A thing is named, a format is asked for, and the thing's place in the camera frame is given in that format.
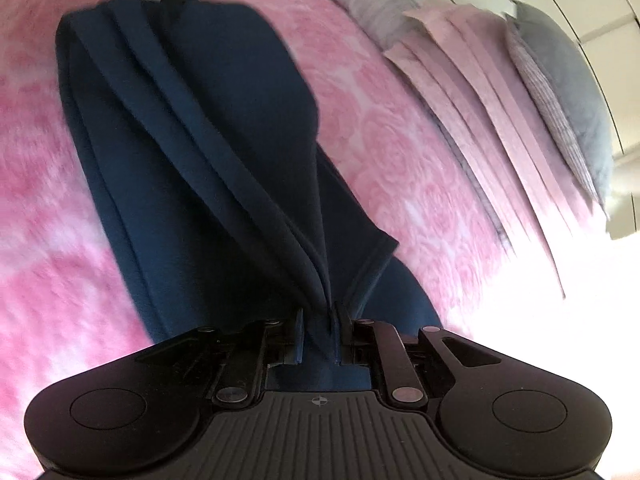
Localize pink striped pillow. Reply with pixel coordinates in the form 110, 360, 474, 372
382, 2, 611, 301

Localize pink floral blanket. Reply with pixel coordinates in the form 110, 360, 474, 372
0, 0, 566, 411

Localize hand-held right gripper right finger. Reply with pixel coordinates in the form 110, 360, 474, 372
332, 302, 503, 404

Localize grey pillow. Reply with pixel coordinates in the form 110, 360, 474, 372
505, 0, 616, 216

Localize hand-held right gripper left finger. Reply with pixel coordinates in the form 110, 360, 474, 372
135, 307, 306, 406

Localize dark blue pants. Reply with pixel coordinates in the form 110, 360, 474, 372
54, 0, 443, 391

